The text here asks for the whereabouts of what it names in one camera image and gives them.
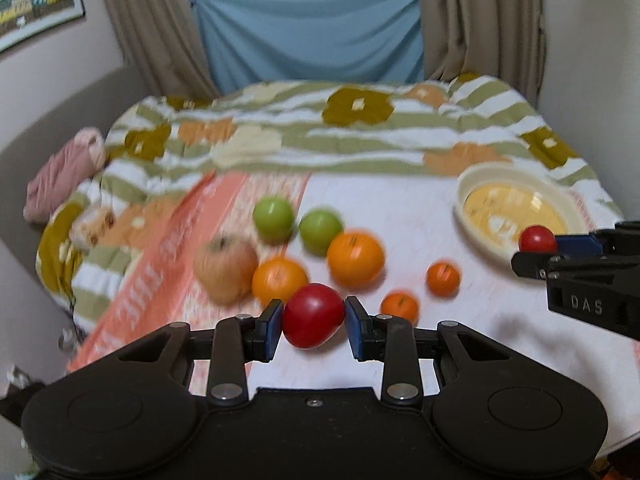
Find small red plum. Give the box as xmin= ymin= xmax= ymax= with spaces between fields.
xmin=518 ymin=226 xmax=558 ymax=254

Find small mandarin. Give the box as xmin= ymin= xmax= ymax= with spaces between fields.
xmin=380 ymin=290 xmax=420 ymax=325
xmin=426 ymin=260 xmax=461 ymax=298

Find large pale red apple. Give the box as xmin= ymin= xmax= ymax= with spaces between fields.
xmin=193 ymin=235 xmax=259 ymax=306

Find large orange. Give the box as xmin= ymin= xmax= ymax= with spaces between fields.
xmin=252 ymin=257 xmax=309 ymax=307
xmin=326 ymin=230 xmax=386 ymax=288

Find large red plum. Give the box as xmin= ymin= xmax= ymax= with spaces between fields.
xmin=282 ymin=283 xmax=345 ymax=350

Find green apple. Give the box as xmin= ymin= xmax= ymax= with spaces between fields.
xmin=298 ymin=208 xmax=344 ymax=257
xmin=253 ymin=196 xmax=295 ymax=245

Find cream yellow bowl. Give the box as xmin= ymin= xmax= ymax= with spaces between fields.
xmin=454 ymin=162 xmax=591 ymax=266

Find pink white towel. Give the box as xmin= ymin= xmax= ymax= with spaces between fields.
xmin=70 ymin=174 xmax=639 ymax=450

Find floral striped duvet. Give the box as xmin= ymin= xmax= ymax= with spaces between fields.
xmin=35 ymin=73 xmax=623 ymax=332

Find beige right curtain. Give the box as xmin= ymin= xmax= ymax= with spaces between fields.
xmin=419 ymin=0 xmax=546 ymax=105

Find beige curtain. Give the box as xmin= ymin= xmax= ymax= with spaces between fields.
xmin=104 ymin=0 xmax=220 ymax=100
xmin=419 ymin=0 xmax=546 ymax=105

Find grey bed headboard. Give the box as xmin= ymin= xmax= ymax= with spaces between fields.
xmin=0 ymin=63 xmax=151 ymax=356

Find blue hanging cloth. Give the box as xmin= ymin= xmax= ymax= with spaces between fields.
xmin=191 ymin=0 xmax=425 ymax=93

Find beige left curtain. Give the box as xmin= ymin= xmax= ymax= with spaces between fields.
xmin=104 ymin=0 xmax=220 ymax=100

